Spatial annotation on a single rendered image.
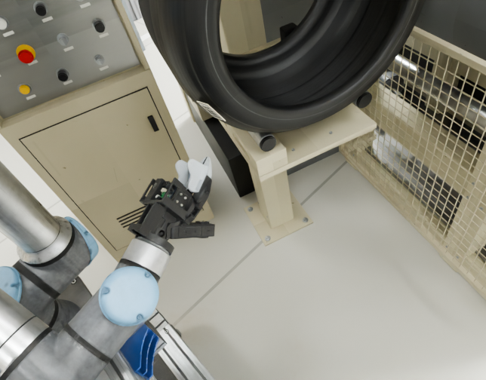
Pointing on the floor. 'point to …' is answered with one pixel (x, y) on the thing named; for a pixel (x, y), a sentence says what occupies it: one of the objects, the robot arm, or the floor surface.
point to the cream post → (231, 41)
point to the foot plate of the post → (269, 235)
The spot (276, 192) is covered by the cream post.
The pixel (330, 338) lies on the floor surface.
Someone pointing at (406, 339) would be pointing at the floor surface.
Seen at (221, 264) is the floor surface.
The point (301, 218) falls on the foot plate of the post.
